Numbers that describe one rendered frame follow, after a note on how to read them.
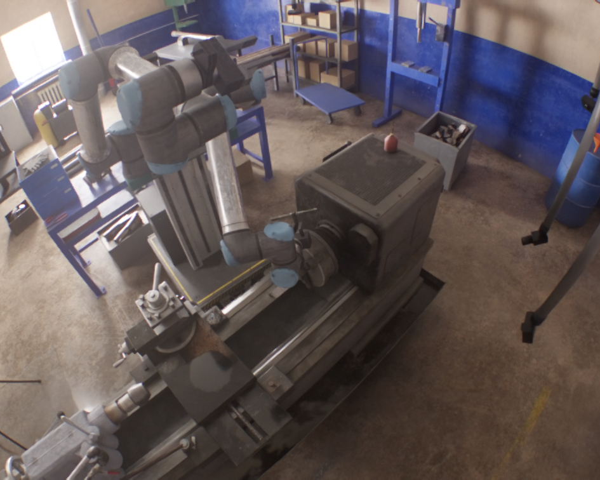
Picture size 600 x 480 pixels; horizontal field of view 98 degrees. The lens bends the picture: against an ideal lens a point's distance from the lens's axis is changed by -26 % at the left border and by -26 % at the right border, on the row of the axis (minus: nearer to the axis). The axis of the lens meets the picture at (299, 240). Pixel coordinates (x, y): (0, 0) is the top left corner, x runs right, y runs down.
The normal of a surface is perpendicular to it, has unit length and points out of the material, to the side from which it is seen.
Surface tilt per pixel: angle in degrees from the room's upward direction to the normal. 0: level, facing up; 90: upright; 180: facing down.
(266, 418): 0
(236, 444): 0
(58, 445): 0
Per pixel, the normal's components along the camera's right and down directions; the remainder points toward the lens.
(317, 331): -0.07, -0.67
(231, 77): 0.41, -0.17
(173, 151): 0.72, 0.44
